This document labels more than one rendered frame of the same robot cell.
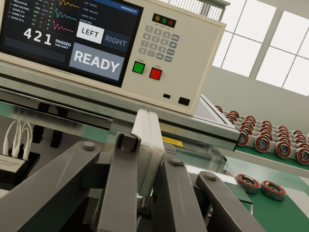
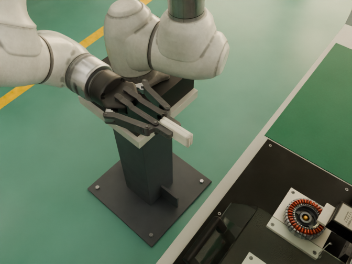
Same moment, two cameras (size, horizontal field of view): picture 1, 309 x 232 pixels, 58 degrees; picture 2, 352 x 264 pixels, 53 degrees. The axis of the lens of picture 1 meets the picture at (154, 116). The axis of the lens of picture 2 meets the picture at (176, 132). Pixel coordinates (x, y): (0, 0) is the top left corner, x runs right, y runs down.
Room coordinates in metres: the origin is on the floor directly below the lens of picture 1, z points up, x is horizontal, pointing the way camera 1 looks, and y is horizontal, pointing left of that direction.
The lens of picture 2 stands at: (0.46, -0.27, 1.73)
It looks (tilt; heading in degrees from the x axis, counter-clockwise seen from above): 54 degrees down; 136
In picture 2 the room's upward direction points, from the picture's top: straight up
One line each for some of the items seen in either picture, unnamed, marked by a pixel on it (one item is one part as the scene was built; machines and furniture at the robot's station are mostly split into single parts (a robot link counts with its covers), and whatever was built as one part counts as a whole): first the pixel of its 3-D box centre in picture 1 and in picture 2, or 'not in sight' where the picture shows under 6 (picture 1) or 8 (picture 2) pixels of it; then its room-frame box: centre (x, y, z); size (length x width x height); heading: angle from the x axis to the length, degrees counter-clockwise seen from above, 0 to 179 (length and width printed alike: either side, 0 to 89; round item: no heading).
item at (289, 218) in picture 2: not in sight; (305, 218); (0.43, 0.25, 0.80); 0.11 x 0.11 x 0.04
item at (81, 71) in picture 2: not in sight; (91, 78); (-0.06, -0.03, 1.18); 0.09 x 0.06 x 0.09; 98
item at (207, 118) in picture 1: (100, 80); not in sight; (0.76, 0.17, 1.09); 0.68 x 0.44 x 0.05; 98
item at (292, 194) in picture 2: not in sight; (302, 221); (0.43, 0.25, 0.78); 0.15 x 0.15 x 0.01; 8
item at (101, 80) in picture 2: not in sight; (116, 94); (0.02, -0.02, 1.19); 0.09 x 0.08 x 0.07; 8
